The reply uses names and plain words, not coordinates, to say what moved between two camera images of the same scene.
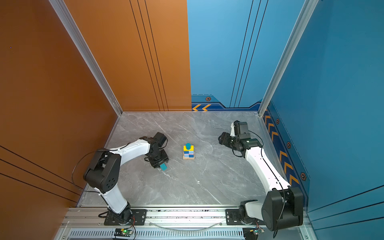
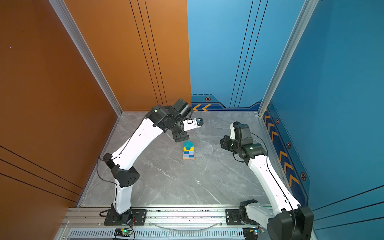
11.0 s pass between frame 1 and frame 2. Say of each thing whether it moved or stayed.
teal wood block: moved
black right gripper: stayed
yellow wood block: stayed
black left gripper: moved
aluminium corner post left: stayed
